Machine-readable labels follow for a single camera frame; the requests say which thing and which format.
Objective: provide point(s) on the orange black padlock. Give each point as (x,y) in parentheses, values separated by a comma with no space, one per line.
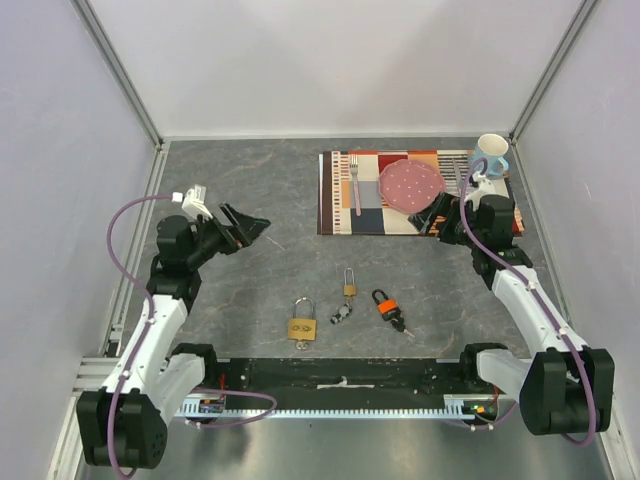
(387,307)

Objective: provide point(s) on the light blue mug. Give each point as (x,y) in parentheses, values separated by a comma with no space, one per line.
(493,148)

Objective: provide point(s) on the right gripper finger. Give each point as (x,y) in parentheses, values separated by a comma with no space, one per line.
(438,211)
(432,231)

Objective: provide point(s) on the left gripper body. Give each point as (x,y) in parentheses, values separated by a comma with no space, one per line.
(213,238)

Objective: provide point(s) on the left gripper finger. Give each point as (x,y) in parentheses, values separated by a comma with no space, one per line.
(249,230)
(234,216)

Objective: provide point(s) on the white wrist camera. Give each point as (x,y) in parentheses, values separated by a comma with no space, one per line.
(193,202)
(482,186)

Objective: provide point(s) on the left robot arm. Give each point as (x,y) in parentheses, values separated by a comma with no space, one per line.
(124,423)

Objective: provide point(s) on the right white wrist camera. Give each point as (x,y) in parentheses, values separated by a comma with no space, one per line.
(482,186)

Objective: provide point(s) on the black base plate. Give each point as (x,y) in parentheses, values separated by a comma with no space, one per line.
(341,384)

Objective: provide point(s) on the small brass padlock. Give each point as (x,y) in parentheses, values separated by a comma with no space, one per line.
(350,288)

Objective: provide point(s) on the pink dotted plate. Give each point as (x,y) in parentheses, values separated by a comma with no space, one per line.
(410,186)

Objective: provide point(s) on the large brass padlock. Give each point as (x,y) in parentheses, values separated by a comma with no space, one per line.
(302,328)

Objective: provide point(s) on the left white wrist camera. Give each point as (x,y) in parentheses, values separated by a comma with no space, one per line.
(193,202)

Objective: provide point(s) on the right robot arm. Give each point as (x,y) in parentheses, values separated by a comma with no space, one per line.
(567,387)

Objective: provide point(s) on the pink handled knife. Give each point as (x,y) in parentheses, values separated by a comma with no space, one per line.
(458,176)

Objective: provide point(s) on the pink handled fork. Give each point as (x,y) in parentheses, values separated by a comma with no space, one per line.
(354,170)

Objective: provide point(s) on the light blue cable duct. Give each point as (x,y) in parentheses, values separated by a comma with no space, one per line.
(453,408)

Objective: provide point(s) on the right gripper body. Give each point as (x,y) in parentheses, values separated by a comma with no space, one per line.
(445,218)

